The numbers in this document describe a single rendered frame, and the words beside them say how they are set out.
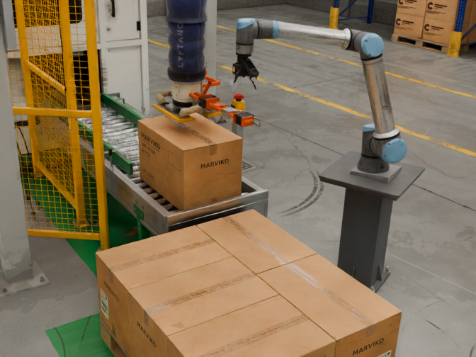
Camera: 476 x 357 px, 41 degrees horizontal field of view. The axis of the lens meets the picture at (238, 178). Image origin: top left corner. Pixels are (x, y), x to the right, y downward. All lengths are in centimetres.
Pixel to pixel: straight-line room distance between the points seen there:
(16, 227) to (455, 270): 285
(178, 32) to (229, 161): 80
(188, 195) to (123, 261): 63
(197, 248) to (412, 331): 135
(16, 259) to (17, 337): 57
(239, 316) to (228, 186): 114
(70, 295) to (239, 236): 116
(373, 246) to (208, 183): 109
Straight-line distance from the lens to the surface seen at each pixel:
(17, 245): 408
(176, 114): 372
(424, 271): 442
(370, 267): 404
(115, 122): 528
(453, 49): 1091
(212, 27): 668
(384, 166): 383
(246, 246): 337
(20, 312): 396
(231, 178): 377
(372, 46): 343
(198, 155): 358
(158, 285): 306
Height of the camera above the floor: 224
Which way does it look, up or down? 24 degrees down
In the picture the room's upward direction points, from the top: 2 degrees clockwise
